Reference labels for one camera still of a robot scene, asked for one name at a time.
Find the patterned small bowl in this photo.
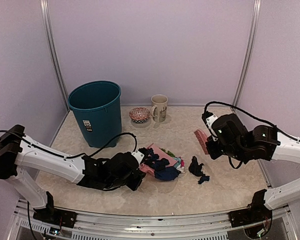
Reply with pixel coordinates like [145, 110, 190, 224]
[129, 107, 150, 124]

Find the left aluminium corner post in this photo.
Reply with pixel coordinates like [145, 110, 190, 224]
[39, 0, 70, 112]

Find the aluminium front rail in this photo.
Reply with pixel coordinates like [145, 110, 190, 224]
[7, 206, 298, 240]

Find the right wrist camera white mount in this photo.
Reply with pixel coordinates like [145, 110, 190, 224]
[201, 111, 218, 138]

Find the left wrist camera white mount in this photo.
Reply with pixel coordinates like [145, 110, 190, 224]
[131, 150, 146, 165]

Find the teal plastic bucket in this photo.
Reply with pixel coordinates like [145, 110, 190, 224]
[68, 80, 122, 149]

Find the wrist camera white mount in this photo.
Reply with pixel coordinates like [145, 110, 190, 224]
[131, 150, 146, 165]
[201, 111, 218, 138]

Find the pink hand brush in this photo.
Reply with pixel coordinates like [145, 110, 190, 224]
[193, 129, 209, 155]

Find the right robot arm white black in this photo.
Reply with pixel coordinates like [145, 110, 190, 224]
[201, 108, 300, 222]

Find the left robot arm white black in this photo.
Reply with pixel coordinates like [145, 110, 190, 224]
[0, 124, 146, 223]

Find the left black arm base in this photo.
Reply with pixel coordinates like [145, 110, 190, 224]
[33, 191, 78, 229]

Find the pink dustpan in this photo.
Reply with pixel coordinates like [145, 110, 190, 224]
[139, 143, 177, 177]

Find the right aluminium corner post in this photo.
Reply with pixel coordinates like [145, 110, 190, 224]
[232, 0, 262, 107]

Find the beige ceramic mug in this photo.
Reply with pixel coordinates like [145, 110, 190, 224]
[150, 94, 168, 123]

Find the black scrap right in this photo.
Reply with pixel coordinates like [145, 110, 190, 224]
[188, 156, 205, 177]

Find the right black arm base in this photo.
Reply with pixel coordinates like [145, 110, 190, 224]
[228, 189, 273, 228]

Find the pile of coloured scraps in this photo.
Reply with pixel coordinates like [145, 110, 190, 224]
[138, 147, 185, 175]

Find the large dark blue scrap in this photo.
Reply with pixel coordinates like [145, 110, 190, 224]
[154, 166, 181, 182]

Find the dark blue scrap right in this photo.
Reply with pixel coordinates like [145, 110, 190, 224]
[198, 175, 210, 185]

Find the aluminium corner post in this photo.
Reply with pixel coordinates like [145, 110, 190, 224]
[39, 0, 70, 112]
[232, 0, 262, 107]

